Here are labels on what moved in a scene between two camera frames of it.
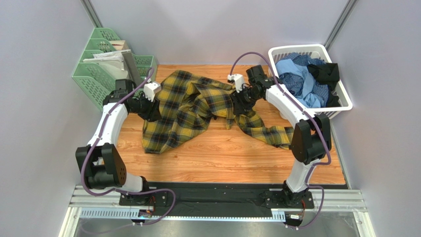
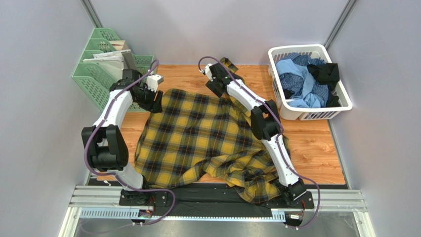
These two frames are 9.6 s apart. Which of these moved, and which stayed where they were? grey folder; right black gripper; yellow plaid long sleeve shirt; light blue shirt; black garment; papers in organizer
Moved: yellow plaid long sleeve shirt; right black gripper
Stayed: black garment; grey folder; light blue shirt; papers in organizer
